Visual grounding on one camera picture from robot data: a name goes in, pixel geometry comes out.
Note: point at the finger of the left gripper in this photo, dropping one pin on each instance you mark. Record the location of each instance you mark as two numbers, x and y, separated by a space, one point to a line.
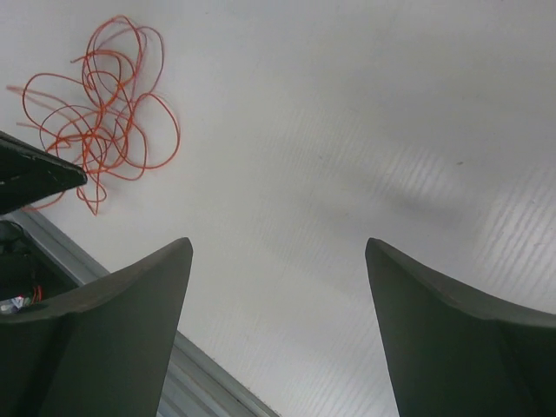
29 174

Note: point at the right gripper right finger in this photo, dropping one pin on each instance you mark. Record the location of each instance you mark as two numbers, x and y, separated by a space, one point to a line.
453 350

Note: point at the aluminium mounting rail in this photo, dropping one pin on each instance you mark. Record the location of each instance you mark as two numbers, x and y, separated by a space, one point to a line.
194 384

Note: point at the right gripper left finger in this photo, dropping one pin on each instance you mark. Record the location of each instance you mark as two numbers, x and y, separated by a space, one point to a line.
101 349

